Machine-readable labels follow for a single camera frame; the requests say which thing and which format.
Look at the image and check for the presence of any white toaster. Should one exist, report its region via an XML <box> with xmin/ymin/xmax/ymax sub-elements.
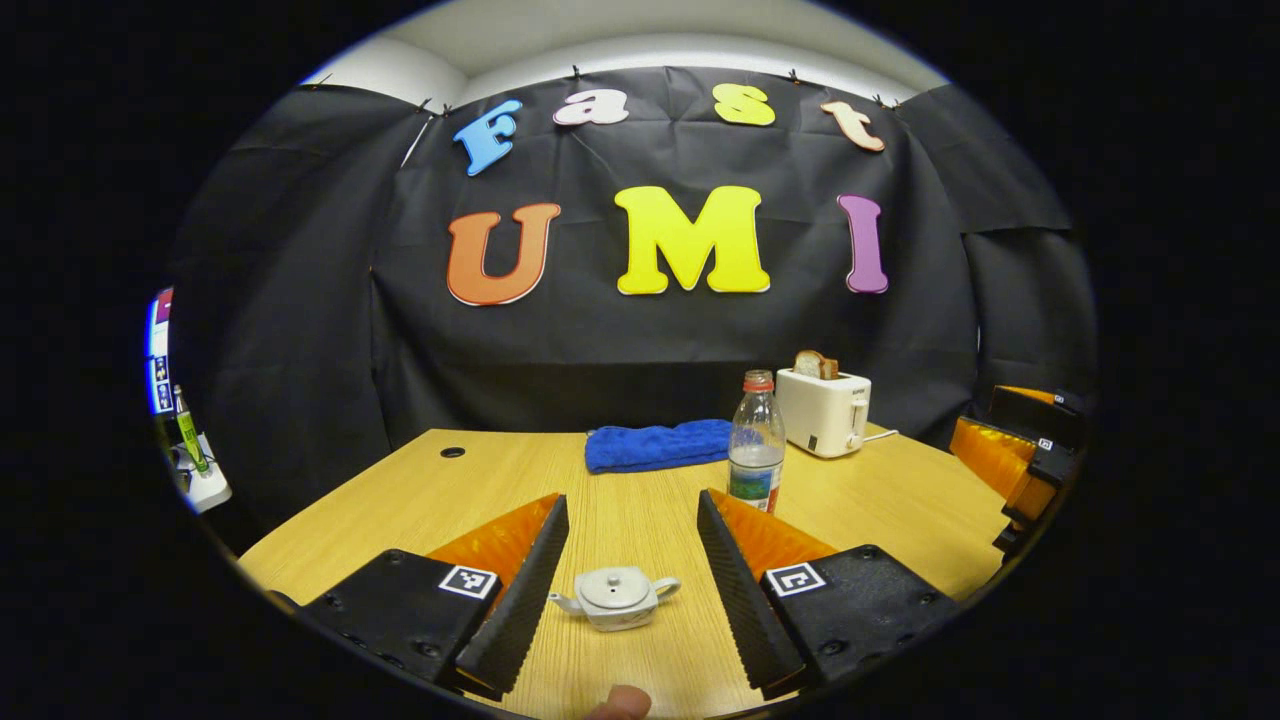
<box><xmin>775</xmin><ymin>367</ymin><xmax>873</xmax><ymax>459</ymax></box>

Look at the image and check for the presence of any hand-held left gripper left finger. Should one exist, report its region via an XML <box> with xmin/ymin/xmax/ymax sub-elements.
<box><xmin>300</xmin><ymin>493</ymin><xmax>571</xmax><ymax>701</ymax></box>

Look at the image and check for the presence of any clear plastic water bottle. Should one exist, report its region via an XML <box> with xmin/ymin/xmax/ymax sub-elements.
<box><xmin>727</xmin><ymin>370</ymin><xmax>787</xmax><ymax>514</ymax></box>

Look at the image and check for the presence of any computer monitor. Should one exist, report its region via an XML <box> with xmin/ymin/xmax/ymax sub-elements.
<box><xmin>147</xmin><ymin>288</ymin><xmax>176</xmax><ymax>416</ymax></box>

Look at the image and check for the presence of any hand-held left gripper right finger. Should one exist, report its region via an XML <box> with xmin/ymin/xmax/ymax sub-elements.
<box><xmin>697</xmin><ymin>488</ymin><xmax>966</xmax><ymax>701</ymax></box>

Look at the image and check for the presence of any white side table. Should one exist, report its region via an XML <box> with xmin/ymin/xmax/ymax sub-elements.
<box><xmin>170</xmin><ymin>435</ymin><xmax>233</xmax><ymax>514</ymax></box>

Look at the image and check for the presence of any black backdrop cloth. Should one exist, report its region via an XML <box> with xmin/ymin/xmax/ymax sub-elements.
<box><xmin>170</xmin><ymin>65</ymin><xmax>1098</xmax><ymax>531</ymax></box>

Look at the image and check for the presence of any green label drink bottle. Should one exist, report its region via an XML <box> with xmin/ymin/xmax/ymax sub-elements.
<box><xmin>173</xmin><ymin>385</ymin><xmax>209</xmax><ymax>474</ymax></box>

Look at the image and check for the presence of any blue folded towel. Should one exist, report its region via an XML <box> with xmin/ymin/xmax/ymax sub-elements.
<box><xmin>585</xmin><ymin>419</ymin><xmax>736</xmax><ymax>475</ymax></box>

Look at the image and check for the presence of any small white teacup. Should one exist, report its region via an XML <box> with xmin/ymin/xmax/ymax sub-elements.
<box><xmin>548</xmin><ymin>566</ymin><xmax>683</xmax><ymax>633</ymax></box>

